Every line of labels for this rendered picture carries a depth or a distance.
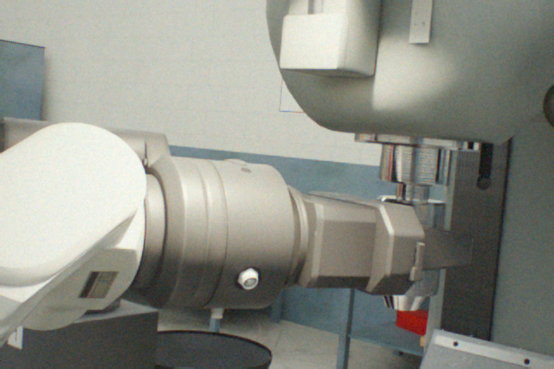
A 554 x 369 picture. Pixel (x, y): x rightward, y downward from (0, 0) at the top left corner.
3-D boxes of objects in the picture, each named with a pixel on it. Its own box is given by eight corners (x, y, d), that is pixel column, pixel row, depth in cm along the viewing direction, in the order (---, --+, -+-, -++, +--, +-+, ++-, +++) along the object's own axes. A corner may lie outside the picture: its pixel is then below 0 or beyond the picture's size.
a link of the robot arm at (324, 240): (434, 178, 47) (249, 163, 42) (416, 340, 47) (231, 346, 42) (327, 165, 58) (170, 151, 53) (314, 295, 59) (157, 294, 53)
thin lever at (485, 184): (486, 191, 50) (495, 103, 50) (472, 190, 51) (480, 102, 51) (493, 191, 51) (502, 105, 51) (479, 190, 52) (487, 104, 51)
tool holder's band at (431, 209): (434, 213, 57) (434, 198, 57) (454, 220, 52) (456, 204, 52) (369, 208, 56) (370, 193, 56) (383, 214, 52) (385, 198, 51)
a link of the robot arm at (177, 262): (242, 260, 42) (17, 254, 37) (178, 346, 50) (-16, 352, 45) (207, 94, 48) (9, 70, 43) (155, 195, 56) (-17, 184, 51)
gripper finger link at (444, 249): (461, 272, 54) (384, 270, 51) (467, 225, 53) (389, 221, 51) (478, 277, 52) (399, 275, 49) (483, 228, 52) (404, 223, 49)
